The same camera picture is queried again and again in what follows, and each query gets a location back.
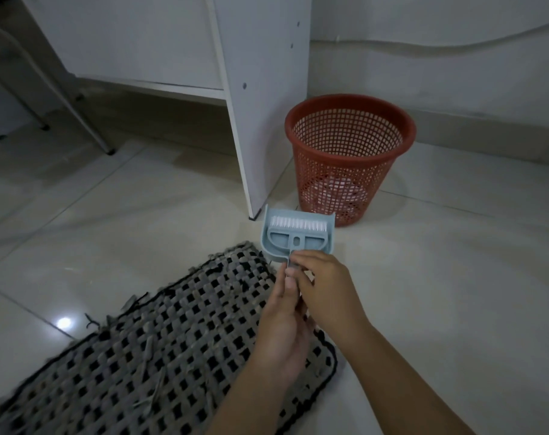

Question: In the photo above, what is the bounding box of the person's left hand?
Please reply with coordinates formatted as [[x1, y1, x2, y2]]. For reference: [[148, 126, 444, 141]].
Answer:
[[249, 266, 316, 385]]

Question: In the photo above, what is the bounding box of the person's right hand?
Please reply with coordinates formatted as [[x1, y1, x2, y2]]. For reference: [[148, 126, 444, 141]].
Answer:
[[286, 249, 371, 346]]

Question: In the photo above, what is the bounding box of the light blue plastic dustpan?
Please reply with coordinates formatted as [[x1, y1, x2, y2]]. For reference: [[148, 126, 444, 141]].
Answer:
[[259, 204, 337, 269]]

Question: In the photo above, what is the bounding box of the blue brush with white bristles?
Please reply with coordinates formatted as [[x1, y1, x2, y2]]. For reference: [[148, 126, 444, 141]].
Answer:
[[267, 216, 329, 270]]

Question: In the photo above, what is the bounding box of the person's left forearm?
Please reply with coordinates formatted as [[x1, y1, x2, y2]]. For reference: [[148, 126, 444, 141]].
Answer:
[[206, 360, 303, 435]]

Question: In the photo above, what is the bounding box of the person's right forearm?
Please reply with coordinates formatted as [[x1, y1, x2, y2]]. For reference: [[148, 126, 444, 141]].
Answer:
[[342, 321, 477, 435]]

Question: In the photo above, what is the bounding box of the crumpled white paper trash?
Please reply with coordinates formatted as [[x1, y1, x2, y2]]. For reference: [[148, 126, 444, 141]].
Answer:
[[320, 173, 373, 211]]

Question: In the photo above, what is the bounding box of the red plastic mesh wastebasket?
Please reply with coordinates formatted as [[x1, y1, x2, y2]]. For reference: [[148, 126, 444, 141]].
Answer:
[[284, 93, 417, 228]]

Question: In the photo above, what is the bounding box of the grey black woven floor mat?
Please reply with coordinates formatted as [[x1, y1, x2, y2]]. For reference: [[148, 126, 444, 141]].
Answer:
[[0, 241, 339, 435]]

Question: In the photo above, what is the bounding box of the white wooden desk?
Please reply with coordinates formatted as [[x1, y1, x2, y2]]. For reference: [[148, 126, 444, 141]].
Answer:
[[20, 0, 313, 221]]

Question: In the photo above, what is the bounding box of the metal frame chair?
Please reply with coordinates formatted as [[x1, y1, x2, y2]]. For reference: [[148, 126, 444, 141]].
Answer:
[[0, 21, 117, 156]]

